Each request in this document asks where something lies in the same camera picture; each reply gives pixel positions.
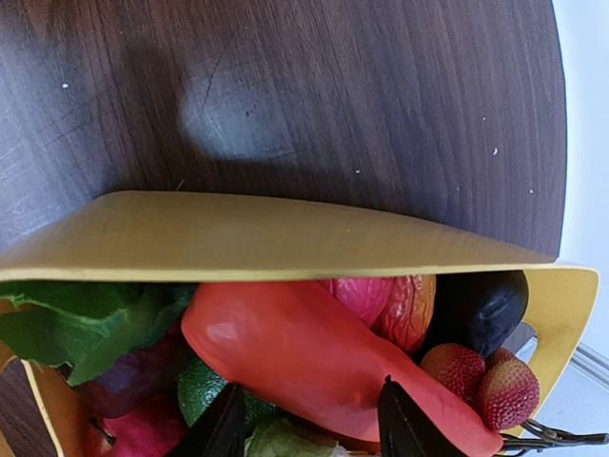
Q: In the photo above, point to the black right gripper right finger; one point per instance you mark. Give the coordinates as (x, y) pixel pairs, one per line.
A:
(405, 430)

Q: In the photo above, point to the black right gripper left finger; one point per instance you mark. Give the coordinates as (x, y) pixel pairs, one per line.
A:
(221, 429)

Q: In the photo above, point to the white toy cauliflower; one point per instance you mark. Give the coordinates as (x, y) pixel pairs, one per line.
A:
(278, 437)

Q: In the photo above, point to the green toy avocado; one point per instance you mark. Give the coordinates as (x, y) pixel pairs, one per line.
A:
(197, 387)

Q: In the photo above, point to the red toy apple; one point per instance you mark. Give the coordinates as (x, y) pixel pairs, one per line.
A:
(154, 428)

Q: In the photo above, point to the dark purple toy fruit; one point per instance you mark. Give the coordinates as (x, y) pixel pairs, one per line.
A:
(137, 375)

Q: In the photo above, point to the red toy lychee bunch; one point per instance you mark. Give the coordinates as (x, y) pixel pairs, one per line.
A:
(505, 392)

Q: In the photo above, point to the orange toy carrot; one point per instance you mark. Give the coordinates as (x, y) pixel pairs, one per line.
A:
(294, 345)

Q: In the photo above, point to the pink wrinkled toy fruit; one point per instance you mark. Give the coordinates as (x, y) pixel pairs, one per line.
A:
(398, 309)

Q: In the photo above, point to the dark toy plum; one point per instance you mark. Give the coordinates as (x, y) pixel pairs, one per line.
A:
(477, 310)

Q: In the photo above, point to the yellow plastic basket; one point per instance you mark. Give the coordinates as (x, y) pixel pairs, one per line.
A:
(118, 274)

